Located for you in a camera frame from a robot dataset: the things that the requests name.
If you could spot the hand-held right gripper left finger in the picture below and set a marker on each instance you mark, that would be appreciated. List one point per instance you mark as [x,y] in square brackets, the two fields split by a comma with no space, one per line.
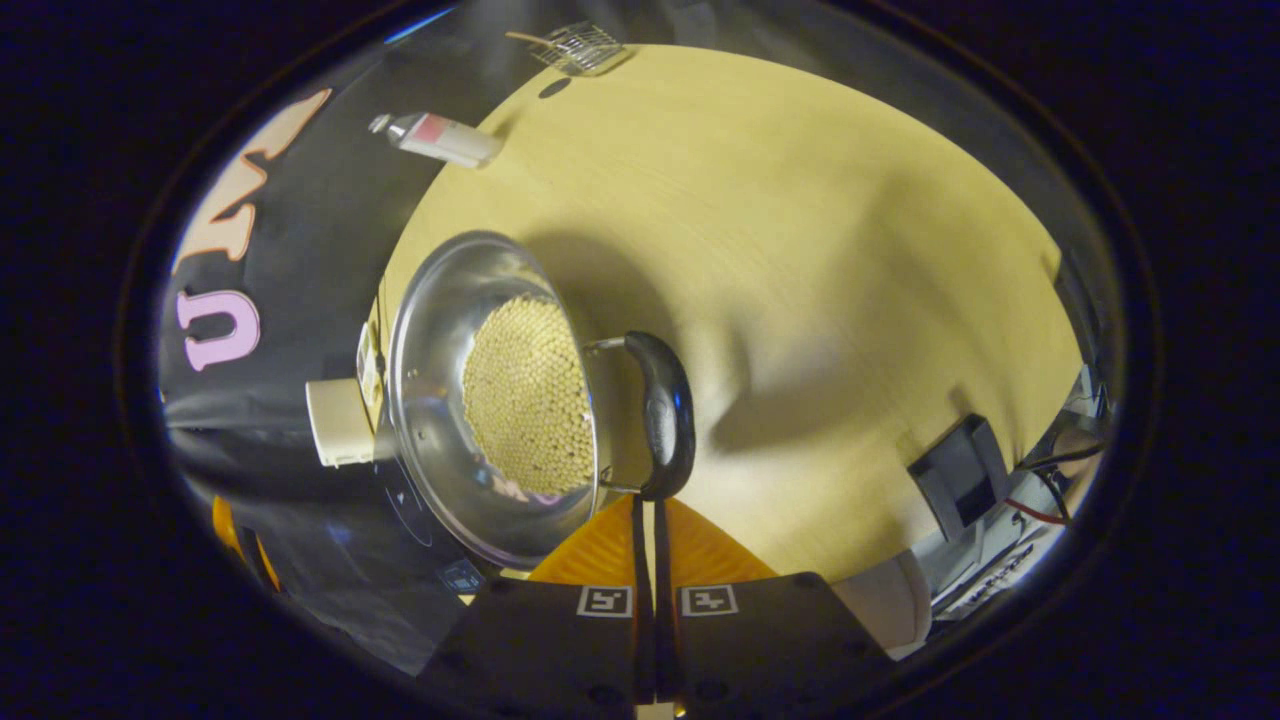
[560,640]

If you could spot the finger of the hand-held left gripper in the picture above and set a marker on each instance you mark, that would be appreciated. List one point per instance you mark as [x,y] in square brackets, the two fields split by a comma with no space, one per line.
[240,535]

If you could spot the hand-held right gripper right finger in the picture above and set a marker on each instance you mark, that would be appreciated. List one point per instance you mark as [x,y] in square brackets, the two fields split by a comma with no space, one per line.
[760,640]

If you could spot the black induction cooktop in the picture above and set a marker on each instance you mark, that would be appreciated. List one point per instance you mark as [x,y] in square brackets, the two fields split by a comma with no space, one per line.
[430,560]

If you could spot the pile of yellow soybeans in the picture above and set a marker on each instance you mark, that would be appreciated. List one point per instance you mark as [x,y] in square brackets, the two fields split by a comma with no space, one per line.
[530,400]

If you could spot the white rounded object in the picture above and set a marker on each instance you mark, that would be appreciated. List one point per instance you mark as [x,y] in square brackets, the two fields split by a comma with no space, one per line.
[885,600]

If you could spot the white toaster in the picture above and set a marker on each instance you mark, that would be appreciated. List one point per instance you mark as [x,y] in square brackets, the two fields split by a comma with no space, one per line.
[340,420]

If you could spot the white divided dish with beans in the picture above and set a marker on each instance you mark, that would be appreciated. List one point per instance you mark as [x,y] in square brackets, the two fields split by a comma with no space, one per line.
[370,365]

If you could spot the black box device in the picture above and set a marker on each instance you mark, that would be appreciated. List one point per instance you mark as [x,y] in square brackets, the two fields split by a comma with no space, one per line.
[960,475]

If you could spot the small white bottle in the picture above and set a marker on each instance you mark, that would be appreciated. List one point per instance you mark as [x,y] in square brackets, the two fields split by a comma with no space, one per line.
[450,140]

